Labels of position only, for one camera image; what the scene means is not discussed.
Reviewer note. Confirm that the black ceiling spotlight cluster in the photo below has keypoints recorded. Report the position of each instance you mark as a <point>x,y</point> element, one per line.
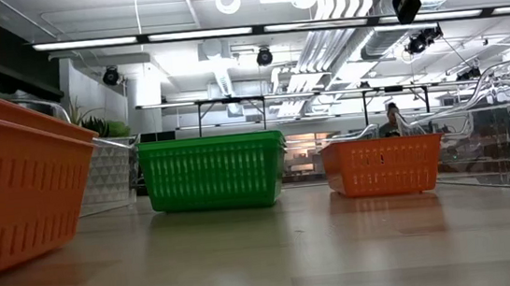
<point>421,41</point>

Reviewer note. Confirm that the person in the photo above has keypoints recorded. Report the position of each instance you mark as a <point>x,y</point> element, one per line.
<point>391,120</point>

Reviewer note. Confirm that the black box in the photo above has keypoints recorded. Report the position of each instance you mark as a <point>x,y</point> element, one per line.
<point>158,136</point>

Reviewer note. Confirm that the black folding table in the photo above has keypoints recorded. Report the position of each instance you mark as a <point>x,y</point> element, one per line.
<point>393,88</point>
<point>197,103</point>

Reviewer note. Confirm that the spiky green plant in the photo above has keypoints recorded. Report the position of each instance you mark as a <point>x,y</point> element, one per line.
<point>75,114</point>

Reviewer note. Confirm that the orange slotted plastic basket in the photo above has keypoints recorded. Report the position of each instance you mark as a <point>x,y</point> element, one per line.
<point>381,168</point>
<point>16,199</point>
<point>22,114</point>

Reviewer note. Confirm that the silver round air duct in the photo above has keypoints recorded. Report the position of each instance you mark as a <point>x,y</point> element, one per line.
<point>386,41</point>

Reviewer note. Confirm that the grey triangle-pattern planter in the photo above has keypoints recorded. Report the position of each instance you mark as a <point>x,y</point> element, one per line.
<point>108,176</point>

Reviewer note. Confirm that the dark overhead cabinet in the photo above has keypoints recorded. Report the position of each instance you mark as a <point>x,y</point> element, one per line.
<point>17,62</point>

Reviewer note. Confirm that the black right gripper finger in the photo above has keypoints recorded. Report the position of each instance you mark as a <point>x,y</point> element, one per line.
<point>408,3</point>

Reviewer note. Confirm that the green succulent plant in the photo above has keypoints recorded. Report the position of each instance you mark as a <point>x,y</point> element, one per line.
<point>110,129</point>

